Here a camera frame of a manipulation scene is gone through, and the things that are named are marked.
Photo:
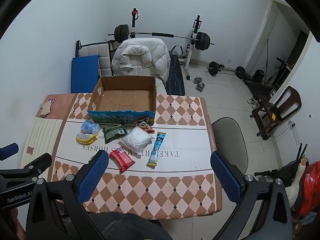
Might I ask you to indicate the pair of white shoes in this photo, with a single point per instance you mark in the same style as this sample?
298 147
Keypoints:
252 102

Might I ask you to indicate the checkered printed tablecloth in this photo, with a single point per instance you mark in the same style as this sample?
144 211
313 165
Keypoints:
175 195

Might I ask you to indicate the dark low platform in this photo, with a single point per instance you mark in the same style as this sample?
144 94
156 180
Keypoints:
260 87

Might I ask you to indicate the red plastic bag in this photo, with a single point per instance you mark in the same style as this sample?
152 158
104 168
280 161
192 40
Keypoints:
310 187

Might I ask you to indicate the short barbell black plates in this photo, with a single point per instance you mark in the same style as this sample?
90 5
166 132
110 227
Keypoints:
213 68

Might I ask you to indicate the white soft bag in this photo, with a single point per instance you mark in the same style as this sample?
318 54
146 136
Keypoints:
137 140

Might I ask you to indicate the thin dark pole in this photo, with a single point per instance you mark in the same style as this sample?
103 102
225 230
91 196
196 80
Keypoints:
267 57

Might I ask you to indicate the beige plastic chair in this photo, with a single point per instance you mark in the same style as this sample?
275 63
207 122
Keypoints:
230 137

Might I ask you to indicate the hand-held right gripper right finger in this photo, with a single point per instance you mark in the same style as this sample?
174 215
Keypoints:
225 177

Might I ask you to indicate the person's dark clothing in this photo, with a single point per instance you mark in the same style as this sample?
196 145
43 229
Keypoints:
125 226

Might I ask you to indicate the white padded chair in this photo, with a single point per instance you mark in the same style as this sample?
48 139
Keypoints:
92 48

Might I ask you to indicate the dark wooden chair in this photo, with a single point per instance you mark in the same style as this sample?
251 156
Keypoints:
267 112

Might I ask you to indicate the black router antennas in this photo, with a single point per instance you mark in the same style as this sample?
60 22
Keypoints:
302 151

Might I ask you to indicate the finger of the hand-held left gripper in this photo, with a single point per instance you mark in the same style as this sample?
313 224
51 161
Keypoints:
8 152
37 163

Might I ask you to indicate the yellow clear packet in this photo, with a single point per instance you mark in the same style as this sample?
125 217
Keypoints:
86 138

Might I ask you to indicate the white door frame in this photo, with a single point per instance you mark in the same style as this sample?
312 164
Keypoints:
260 35

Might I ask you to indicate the green packet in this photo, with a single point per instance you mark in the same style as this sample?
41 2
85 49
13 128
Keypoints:
113 133

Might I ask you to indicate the light blue long sachet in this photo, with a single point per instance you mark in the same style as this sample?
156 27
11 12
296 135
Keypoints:
156 150

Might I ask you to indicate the cardboard box blue print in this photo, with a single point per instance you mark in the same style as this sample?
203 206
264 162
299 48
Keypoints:
120 97

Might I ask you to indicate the orange snack packet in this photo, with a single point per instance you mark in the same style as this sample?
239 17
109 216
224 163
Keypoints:
146 127

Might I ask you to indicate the black weight bench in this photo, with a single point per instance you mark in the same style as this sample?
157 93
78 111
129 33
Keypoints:
175 80

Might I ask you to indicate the black speaker box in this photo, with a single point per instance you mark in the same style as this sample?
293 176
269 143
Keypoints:
258 75

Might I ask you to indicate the white bench press rack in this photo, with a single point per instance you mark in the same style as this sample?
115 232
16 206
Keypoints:
191 47

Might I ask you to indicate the blue tissue packet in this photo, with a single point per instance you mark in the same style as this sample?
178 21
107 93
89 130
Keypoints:
90 127

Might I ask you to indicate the cream striped mat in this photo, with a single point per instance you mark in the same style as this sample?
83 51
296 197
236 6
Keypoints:
42 135

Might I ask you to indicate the white goose plush toy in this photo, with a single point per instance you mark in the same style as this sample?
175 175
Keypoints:
293 192

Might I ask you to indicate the black exercise machine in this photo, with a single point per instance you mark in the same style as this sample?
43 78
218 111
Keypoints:
281 72

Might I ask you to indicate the chrome dumbbell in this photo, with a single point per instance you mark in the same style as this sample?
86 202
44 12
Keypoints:
200 87
198 79

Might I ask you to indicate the red packet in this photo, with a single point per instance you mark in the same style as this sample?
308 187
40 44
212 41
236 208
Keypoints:
121 159

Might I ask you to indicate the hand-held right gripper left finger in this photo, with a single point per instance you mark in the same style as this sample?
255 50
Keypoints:
93 177

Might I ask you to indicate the blue folded mat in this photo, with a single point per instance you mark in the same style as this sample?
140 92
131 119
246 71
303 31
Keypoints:
85 75

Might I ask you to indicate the long barbell black plates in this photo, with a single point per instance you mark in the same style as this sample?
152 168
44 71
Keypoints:
162 34

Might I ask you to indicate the white puffer jacket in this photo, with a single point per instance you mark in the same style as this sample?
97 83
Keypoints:
140 52

